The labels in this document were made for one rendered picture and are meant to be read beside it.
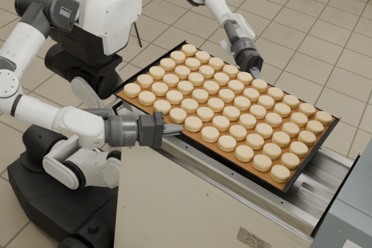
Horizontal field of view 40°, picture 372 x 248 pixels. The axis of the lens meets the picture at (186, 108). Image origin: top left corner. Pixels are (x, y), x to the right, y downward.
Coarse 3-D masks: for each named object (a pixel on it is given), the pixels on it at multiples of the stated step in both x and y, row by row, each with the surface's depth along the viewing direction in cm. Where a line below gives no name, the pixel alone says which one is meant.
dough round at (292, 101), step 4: (288, 96) 163; (292, 96) 164; (284, 100) 162; (288, 100) 162; (292, 100) 162; (296, 100) 162; (288, 104) 161; (292, 104) 161; (296, 104) 161; (292, 108) 162
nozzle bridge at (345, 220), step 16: (368, 144) 126; (368, 160) 122; (352, 176) 117; (368, 176) 117; (352, 192) 113; (368, 192) 114; (336, 208) 109; (352, 208) 109; (368, 208) 110; (336, 224) 108; (352, 224) 106; (368, 224) 106; (320, 240) 113; (336, 240) 110; (352, 240) 108; (368, 240) 105
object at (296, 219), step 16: (128, 112) 165; (176, 144) 157; (192, 160) 156; (208, 160) 154; (208, 176) 155; (224, 176) 151; (240, 176) 150; (240, 192) 150; (256, 192) 146; (272, 208) 146; (288, 208) 144; (288, 224) 146; (304, 224) 142
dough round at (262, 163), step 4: (256, 156) 140; (260, 156) 141; (264, 156) 141; (256, 160) 139; (260, 160) 140; (264, 160) 140; (268, 160) 140; (252, 164) 140; (256, 164) 138; (260, 164) 138; (264, 164) 138; (268, 164) 139; (256, 168) 139; (260, 168) 138; (264, 168) 138; (268, 168) 139
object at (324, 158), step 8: (320, 152) 163; (328, 152) 164; (312, 160) 167; (320, 160) 165; (328, 160) 163; (336, 160) 161; (344, 160) 162; (328, 168) 165; (336, 168) 163; (344, 168) 161; (344, 176) 163
